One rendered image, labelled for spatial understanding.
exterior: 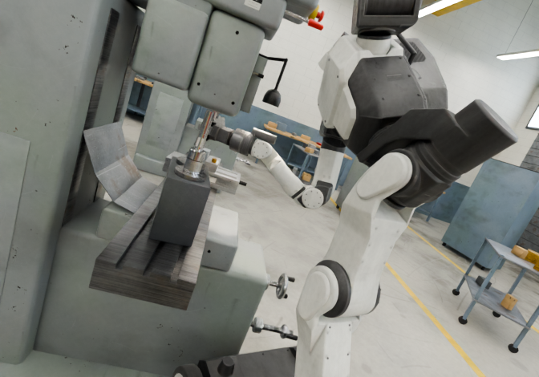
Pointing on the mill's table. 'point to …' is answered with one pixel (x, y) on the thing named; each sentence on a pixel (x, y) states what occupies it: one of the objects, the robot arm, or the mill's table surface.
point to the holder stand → (180, 204)
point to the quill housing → (225, 63)
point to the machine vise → (224, 181)
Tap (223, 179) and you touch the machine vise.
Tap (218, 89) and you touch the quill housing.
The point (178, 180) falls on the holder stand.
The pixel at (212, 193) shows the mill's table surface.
